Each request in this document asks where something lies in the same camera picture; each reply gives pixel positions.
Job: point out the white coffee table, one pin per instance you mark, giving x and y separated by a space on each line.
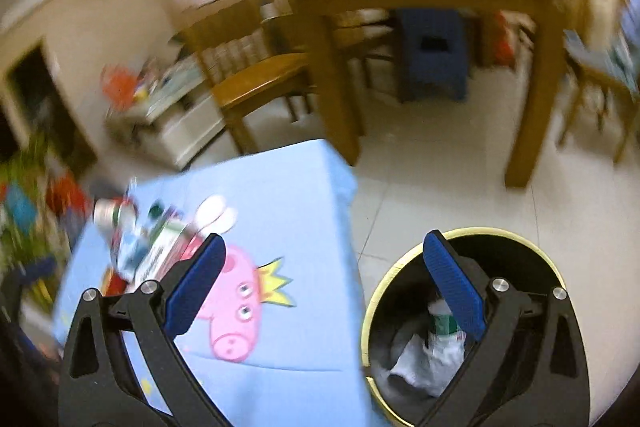
175 123

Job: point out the wooden chair near table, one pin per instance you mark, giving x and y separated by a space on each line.
242 50

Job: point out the white green medicine box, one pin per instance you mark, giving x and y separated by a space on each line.
169 239

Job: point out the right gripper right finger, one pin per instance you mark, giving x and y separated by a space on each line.
527 365

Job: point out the white paper trash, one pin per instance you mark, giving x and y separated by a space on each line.
430 365

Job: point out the blue plastic stool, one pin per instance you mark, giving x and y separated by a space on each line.
435 49

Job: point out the light blue cartoon tablecloth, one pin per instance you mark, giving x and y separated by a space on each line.
276 341

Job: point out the orange plastic bag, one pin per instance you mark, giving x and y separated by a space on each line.
118 84

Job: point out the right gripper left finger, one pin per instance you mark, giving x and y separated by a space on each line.
98 386

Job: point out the black gold-rimmed trash bin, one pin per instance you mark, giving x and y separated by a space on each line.
398 309

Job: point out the wooden chair with clothes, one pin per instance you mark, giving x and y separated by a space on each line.
597 69

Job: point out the crushed plastic water bottle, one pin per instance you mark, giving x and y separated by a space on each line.
444 330

